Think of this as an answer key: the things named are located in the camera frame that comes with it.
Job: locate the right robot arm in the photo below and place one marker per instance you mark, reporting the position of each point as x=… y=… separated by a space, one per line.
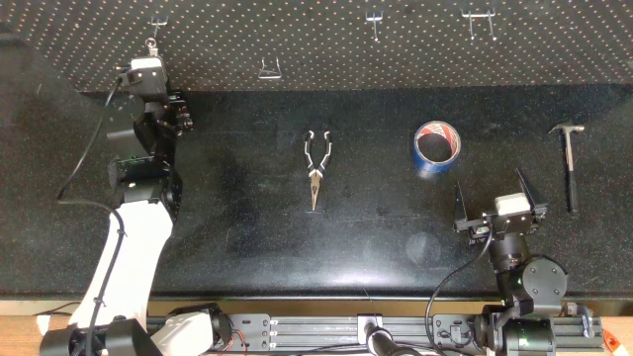
x=544 y=282

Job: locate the orange plastic piece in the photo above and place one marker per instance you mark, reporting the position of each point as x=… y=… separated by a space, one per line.
x=610 y=343

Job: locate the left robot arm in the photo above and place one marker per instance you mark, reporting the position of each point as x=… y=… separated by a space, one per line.
x=133 y=247

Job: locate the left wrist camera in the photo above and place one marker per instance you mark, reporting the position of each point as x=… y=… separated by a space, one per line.
x=147 y=71

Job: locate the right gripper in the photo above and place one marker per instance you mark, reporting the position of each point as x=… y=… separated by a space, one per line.
x=516 y=225

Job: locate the wrench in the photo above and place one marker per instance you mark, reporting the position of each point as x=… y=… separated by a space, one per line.
x=152 y=47

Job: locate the hammer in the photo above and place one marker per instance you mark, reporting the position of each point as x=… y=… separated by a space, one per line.
x=569 y=153

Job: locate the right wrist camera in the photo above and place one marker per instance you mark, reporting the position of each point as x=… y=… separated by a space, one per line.
x=512 y=204

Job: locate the roll of blue tape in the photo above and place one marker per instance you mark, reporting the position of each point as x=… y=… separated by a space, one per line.
x=426 y=164

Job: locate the black pegboard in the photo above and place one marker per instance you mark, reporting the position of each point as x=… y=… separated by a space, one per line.
x=316 y=44

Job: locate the mounting rail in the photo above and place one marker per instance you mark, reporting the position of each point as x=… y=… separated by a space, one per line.
x=316 y=333

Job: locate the metal hook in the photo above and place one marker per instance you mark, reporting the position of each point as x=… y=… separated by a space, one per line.
x=471 y=25
x=269 y=76
x=375 y=27
x=157 y=25

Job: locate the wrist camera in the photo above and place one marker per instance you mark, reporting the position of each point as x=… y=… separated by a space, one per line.
x=512 y=204
x=147 y=71

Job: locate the black and white pliers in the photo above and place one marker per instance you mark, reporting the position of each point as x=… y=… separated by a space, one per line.
x=315 y=188

